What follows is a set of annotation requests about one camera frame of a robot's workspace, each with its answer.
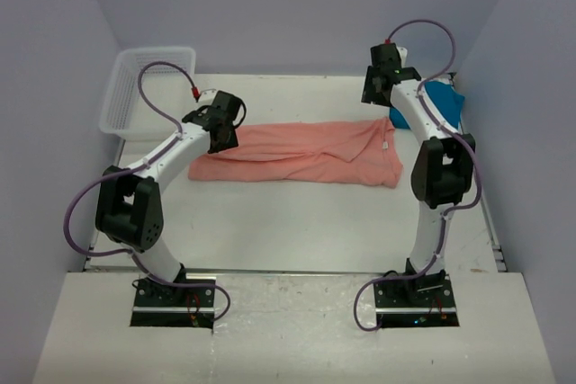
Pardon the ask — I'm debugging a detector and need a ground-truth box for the blue folded t shirt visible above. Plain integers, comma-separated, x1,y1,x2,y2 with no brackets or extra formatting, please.
389,81,465,129

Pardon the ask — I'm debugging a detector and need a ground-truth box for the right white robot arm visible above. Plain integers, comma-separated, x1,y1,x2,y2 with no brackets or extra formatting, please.
362,42,475,308

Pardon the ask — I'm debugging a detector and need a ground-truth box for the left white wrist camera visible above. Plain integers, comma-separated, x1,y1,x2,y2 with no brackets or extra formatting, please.
192,87,218,104

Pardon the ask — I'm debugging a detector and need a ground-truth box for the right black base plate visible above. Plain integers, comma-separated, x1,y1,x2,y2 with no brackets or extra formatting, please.
373,276,460,329

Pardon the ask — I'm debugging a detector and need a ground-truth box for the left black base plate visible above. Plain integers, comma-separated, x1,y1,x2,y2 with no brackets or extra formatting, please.
130,275,216,329

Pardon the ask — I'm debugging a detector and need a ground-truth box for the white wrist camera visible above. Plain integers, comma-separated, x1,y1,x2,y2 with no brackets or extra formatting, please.
392,42,408,68
192,87,218,104

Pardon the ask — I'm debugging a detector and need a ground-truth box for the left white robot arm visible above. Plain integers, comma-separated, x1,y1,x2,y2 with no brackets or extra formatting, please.
95,91,247,308

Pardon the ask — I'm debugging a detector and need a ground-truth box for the white plastic basket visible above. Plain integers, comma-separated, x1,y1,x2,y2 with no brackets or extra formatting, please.
99,46,196,141

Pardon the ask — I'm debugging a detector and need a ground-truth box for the pink t shirt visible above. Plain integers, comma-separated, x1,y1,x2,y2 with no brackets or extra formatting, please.
187,117,403,189

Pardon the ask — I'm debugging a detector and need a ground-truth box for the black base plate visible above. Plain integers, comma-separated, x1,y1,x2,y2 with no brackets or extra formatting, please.
130,275,216,329
373,276,460,329

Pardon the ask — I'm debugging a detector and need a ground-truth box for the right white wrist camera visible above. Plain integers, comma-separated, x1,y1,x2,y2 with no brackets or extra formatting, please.
392,42,408,68

